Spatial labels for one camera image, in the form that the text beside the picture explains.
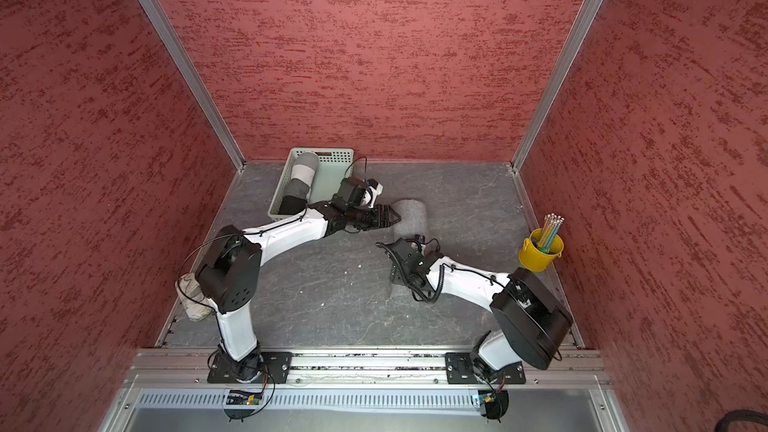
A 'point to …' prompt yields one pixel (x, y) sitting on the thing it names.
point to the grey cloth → (413, 216)
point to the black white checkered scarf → (303, 176)
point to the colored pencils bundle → (552, 223)
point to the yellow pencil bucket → (535, 260)
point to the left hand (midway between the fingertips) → (392, 224)
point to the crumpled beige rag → (196, 304)
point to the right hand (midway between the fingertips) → (404, 282)
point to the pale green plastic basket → (333, 166)
